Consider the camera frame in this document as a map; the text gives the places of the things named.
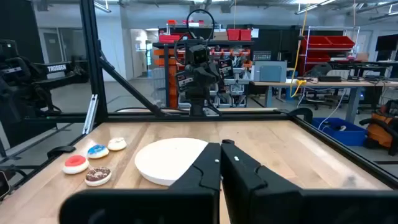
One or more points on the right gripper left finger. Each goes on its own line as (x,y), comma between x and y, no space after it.
(186,205)

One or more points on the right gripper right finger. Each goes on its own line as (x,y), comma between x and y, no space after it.
(264,202)

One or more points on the small chocolate sprinkled donut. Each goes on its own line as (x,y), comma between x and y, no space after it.
(105,174)

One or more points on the small white iced donut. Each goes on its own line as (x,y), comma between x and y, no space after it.
(116,147)

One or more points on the small blue iced donut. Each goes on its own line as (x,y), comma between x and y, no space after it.
(93,153)

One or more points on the small red iced donut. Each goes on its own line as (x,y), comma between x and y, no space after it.
(69,161)

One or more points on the black Trossen-labelled robot arm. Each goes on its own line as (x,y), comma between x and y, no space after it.
(56,68)

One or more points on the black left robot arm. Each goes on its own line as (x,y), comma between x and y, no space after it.
(197,99)

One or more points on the black shelf rack orange bins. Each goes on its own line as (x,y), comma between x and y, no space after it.
(169,77)

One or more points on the cardboard box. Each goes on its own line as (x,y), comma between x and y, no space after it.
(220,36)

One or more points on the white round plate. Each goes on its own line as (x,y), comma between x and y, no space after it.
(161,158)

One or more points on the grey equipment box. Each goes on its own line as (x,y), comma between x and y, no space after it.
(270,73)

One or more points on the black table clamp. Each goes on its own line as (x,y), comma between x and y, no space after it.
(300,112)
(59,151)

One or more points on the blue plastic bin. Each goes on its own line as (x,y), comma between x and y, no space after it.
(351,137)

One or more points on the large red storage bin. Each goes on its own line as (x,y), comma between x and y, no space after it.
(342,42)
(317,41)
(318,57)

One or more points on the silver aluminium extrusion piece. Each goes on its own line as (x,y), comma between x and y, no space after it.
(90,113)

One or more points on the orange bag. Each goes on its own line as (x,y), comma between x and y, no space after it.
(377,132)

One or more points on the long wooden desk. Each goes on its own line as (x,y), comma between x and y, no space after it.
(342,84)

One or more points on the black computer monitor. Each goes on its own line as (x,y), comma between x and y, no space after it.
(387,43)

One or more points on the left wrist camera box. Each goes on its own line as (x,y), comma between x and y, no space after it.
(198,54)

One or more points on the black aluminium station frame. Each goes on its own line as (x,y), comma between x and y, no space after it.
(93,62)

